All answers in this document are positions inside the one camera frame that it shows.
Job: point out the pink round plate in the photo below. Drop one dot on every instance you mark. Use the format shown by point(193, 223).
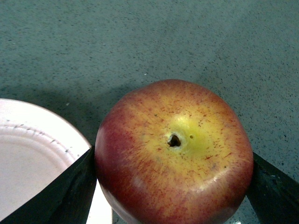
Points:
point(36, 147)

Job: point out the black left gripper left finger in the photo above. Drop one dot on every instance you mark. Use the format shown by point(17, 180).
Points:
point(66, 200)

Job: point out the red yellow apple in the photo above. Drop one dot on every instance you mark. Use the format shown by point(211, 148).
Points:
point(173, 152)

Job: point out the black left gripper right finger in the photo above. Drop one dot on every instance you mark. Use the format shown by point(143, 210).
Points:
point(273, 195)

